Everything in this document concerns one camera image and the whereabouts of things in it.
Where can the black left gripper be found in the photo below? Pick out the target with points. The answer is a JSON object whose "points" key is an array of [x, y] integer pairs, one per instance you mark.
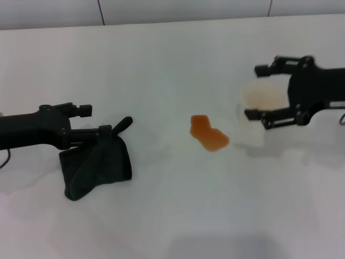
{"points": [[32, 130]]}

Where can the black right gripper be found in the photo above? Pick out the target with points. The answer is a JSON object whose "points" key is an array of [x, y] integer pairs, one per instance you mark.
{"points": [[315, 89]]}

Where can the white paper cup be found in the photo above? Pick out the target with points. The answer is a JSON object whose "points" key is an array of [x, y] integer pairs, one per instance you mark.
{"points": [[262, 95]]}

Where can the dark blue rag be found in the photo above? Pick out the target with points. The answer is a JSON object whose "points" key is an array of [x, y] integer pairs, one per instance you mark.
{"points": [[105, 162]]}

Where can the brown liquid stain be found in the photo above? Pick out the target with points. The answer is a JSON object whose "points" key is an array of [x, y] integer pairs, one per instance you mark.
{"points": [[208, 135]]}

